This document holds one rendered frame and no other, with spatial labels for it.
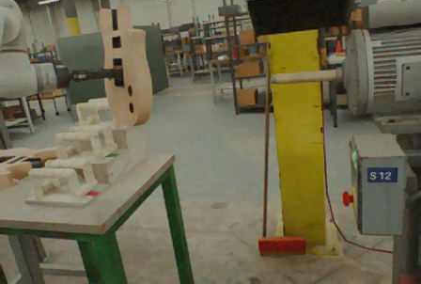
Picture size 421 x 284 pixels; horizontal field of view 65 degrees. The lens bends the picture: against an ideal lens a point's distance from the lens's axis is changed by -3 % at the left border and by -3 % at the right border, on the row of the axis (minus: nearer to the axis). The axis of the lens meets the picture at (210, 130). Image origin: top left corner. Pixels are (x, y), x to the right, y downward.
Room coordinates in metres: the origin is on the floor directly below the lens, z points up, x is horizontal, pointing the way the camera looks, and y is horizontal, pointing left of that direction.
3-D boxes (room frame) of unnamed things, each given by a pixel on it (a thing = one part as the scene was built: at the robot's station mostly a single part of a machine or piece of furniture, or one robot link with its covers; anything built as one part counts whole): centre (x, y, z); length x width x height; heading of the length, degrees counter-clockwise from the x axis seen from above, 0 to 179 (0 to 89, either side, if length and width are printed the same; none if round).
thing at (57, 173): (1.09, 0.56, 1.04); 0.20 x 0.03 x 0.03; 71
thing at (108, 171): (1.28, 0.49, 0.98); 0.27 x 0.16 x 0.09; 72
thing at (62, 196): (1.13, 0.54, 0.94); 0.27 x 0.15 x 0.01; 72
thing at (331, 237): (2.03, -0.56, 0.02); 0.40 x 0.40 x 0.02; 72
